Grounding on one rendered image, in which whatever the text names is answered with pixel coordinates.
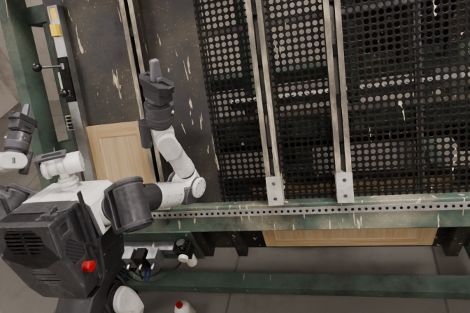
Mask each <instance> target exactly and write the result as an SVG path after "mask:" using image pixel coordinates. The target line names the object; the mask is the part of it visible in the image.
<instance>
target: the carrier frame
mask: <svg viewBox="0 0 470 313"><path fill-rule="evenodd" d="M191 233H192V234H193V236H194V239H195V240H196V241H197V244H198V246H199V247H200V248H201V250H202V252H203V254H204V256H214V251H215V247H235V249H236V251H237V254H238V256H248V248H249V247H267V246H266V243H265V240H264V236H263V233H262V231H218V232H191ZM417 246H442V248H443V251H444V253H445V255H446V256H458V255H459V253H460V251H461V248H462V246H464V248H465V250H466V252H467V255H468V257H469V259H470V227H441V228H438V230H437V232H436V235H435V238H434V241H433V244H432V245H378V246H283V247H417ZM123 280H124V281H125V283H126V285H127V286H128V287H129V288H131V289H133V290H134V291H135V292H136V293H137V292H138V291H182V292H209V293H260V294H285V295H312V296H362V297H388V298H440V299H465V300H470V275H367V274H308V273H250V272H172V273H171V274H170V275H168V276H166V277H164V278H162V279H160V280H157V281H155V282H150V283H140V282H135V281H133V280H131V279H129V278H128V277H124V278H123Z"/></svg>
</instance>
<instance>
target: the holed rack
mask: <svg viewBox="0 0 470 313"><path fill-rule="evenodd" d="M425 210H470V201H460V202H439V203H400V204H380V205H340V206H320V207H300V208H260V209H240V210H200V211H180V212H151V214H152V217H153V218H154V219H168V218H191V217H237V216H261V215H285V214H331V213H355V212H401V211H425Z"/></svg>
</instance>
